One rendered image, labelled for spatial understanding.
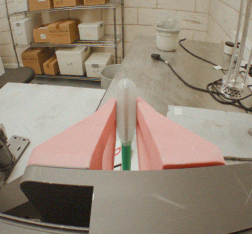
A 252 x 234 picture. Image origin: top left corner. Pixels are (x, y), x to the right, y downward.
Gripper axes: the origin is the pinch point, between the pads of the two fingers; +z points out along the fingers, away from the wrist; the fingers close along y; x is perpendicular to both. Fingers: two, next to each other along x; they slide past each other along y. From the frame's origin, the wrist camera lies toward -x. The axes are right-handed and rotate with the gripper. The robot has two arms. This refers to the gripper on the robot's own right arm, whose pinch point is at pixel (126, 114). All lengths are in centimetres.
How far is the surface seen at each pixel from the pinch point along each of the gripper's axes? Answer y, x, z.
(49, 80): 105, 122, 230
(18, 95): 42, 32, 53
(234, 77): -26.3, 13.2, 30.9
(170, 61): -21, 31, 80
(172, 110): -14, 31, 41
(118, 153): 1.9, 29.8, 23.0
